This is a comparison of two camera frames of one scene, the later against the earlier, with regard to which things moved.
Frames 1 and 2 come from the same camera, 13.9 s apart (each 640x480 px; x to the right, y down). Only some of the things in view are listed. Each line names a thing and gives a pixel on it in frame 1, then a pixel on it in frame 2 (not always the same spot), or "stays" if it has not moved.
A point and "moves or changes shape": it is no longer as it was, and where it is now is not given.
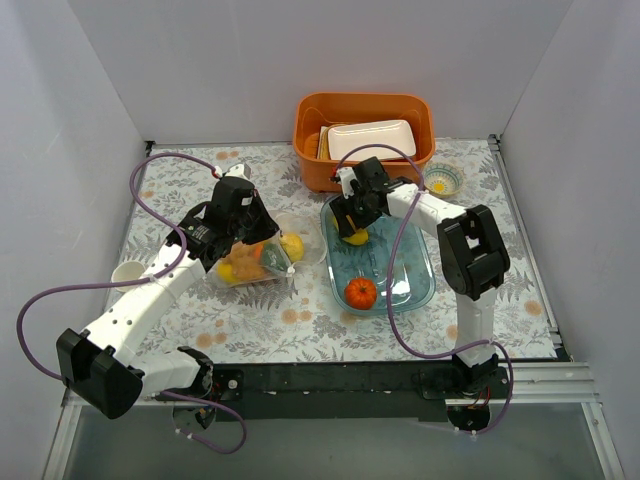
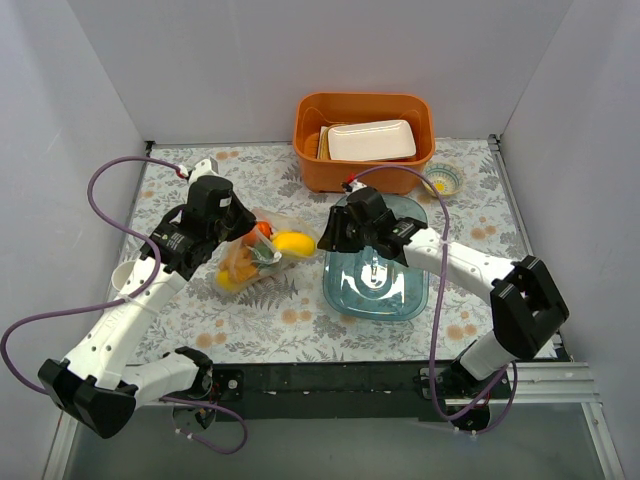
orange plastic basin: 312,110 stays
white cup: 129,270 stays
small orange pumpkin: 360,293 moves or changes shape
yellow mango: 360,237 moves or changes shape
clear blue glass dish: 413,281 stays
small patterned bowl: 443,179 stays
